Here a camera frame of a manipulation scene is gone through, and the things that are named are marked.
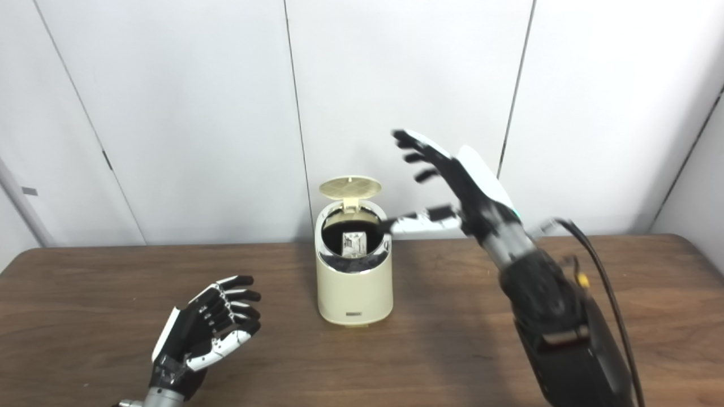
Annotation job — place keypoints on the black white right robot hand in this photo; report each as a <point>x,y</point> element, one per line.
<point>481,192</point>

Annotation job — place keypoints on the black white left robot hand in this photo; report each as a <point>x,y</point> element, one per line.
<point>181,339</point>

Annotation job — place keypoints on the cream round bin lid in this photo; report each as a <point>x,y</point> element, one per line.
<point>349,186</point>

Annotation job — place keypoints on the small white green milk carton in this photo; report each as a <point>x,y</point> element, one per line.
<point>353,244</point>

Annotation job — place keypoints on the cream-colored bin body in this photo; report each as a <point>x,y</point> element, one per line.
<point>353,294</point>

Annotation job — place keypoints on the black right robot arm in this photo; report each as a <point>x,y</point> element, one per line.
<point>565,339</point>

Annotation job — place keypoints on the small grey wall label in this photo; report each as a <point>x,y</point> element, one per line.
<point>29,191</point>

